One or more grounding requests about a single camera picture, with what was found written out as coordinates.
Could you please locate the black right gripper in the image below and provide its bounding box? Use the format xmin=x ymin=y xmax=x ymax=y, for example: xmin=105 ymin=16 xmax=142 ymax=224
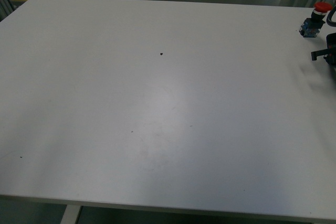
xmin=311 ymin=33 xmax=335 ymax=66

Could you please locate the white table leg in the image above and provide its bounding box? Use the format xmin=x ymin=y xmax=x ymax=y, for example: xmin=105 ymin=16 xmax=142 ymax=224
xmin=60 ymin=205 xmax=82 ymax=224

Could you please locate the grey curtain left side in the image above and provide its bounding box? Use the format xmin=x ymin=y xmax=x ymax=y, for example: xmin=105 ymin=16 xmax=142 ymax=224
xmin=0 ymin=0 xmax=15 ymax=21

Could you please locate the red push button switch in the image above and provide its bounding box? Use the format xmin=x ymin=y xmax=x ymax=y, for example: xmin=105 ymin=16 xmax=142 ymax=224
xmin=299 ymin=2 xmax=332 ymax=38

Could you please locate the black cable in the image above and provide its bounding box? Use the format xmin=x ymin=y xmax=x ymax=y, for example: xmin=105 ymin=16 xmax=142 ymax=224
xmin=325 ymin=7 xmax=336 ymax=28

